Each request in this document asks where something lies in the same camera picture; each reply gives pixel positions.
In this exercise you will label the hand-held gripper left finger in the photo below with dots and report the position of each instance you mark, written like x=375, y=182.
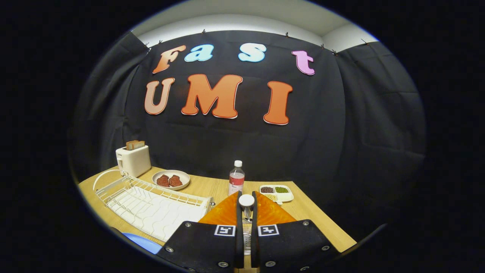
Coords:
x=201, y=246

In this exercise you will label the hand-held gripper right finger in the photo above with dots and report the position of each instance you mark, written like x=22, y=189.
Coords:
x=291, y=246

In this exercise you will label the blue plate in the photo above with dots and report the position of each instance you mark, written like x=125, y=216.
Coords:
x=146, y=242

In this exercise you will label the white sectioned bean dish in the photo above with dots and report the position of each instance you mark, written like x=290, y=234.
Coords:
x=288, y=196

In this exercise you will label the beige round dish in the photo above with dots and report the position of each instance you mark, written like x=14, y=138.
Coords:
x=185, y=176

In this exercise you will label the red meat piece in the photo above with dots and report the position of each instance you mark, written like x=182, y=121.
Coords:
x=163, y=181
x=175, y=181

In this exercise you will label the clear bottle with red label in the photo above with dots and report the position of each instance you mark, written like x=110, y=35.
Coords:
x=236, y=180

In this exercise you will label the white toaster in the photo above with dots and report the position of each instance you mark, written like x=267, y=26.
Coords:
x=134, y=161

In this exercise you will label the toasted bread slice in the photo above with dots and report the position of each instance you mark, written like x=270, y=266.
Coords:
x=130, y=145
x=140, y=144

